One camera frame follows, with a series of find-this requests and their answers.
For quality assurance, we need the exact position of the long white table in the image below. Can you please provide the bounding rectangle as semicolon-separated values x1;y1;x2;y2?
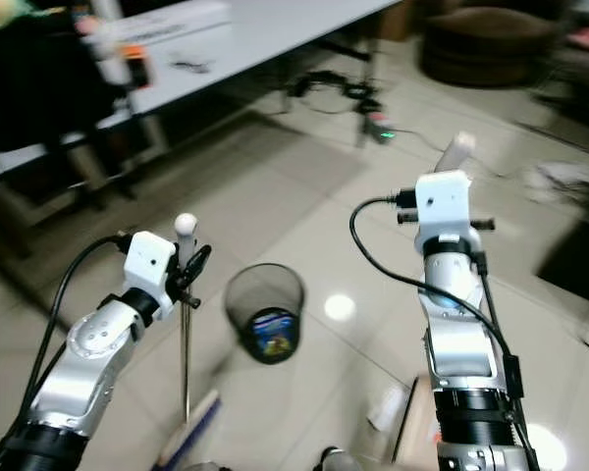
0;0;402;185

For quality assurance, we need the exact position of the crumpled white plastic bag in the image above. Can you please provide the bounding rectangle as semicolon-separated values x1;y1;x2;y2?
524;160;589;209

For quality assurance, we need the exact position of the black floor cable bundle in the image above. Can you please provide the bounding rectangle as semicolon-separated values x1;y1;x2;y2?
285;69;379;117

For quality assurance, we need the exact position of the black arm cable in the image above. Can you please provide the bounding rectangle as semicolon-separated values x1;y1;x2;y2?
0;234;135;470
349;195;527;398

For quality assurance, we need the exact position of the brown cardboard box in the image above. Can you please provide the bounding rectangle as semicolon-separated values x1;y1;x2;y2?
392;375;441;469

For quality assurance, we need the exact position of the power strip with green light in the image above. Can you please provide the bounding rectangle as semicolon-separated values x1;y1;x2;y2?
361;106;398;146

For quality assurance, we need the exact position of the white paper scrap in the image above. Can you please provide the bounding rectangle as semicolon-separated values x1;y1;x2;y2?
367;385;409;434

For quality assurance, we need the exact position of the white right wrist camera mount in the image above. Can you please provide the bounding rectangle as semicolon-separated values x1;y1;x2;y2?
397;170;479;248

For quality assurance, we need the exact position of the black floor mat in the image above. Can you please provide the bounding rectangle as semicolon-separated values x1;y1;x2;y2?
534;220;589;311

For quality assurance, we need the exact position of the brown round pouf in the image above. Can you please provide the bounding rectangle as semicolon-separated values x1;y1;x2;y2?
419;4;562;90

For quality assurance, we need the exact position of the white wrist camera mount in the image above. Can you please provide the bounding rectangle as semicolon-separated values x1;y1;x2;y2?
397;170;479;248
124;231;179;301

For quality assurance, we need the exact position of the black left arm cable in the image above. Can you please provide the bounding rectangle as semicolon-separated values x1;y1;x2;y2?
0;234;135;470

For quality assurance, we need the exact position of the yellow green plush toy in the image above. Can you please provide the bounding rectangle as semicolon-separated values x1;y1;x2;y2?
0;0;40;30

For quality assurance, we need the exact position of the grey dustpan handle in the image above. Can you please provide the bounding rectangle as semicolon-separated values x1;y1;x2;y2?
433;131;479;177

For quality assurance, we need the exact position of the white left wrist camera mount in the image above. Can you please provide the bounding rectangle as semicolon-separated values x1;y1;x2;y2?
124;231;179;301

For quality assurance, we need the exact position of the broom with white-knobbed handle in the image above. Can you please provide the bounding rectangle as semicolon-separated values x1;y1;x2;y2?
157;213;226;471

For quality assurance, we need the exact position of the orange and black device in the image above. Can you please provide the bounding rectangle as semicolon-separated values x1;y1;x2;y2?
121;42;154;90

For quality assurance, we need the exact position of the small black table item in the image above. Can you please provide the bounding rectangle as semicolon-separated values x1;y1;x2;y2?
173;58;217;77

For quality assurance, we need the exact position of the black mesh waste bin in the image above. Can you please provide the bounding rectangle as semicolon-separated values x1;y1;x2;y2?
223;262;307;367

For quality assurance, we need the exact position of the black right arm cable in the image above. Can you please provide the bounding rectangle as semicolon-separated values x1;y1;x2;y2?
349;195;527;398

